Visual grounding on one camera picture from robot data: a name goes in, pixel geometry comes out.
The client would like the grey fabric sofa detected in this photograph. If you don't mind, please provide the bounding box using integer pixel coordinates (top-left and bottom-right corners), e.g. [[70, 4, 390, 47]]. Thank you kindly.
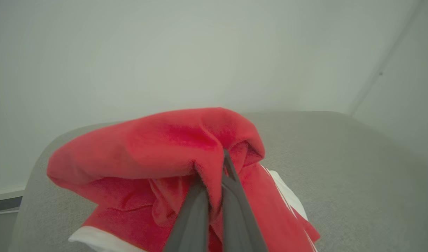
[[7, 111, 428, 252]]

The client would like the white and dark baseboard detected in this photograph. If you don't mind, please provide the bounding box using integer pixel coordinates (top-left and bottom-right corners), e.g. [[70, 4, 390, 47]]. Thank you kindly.
[[0, 187, 25, 213]]

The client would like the red cloth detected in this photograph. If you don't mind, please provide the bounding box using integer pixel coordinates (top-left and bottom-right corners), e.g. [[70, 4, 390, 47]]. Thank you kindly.
[[47, 107, 321, 252]]

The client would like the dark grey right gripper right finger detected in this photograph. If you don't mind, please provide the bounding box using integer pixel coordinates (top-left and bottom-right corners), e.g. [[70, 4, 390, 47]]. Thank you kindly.
[[222, 149, 268, 252]]

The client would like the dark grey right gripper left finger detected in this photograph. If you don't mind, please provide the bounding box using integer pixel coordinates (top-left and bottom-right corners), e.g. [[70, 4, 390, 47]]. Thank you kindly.
[[163, 164, 210, 252]]

